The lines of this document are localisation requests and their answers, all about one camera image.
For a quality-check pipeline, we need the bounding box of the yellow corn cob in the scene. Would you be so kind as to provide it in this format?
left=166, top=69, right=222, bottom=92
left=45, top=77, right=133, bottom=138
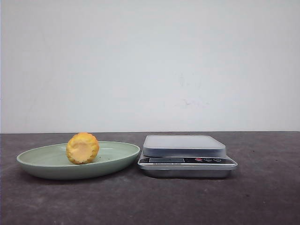
left=66, top=132, right=100, bottom=165

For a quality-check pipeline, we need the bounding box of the silver digital kitchen scale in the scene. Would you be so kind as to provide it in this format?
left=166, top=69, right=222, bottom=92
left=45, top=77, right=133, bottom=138
left=137, top=135, right=238, bottom=178

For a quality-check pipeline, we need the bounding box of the pale green plate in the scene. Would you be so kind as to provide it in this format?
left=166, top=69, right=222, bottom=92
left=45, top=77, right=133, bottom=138
left=17, top=141, right=140, bottom=180

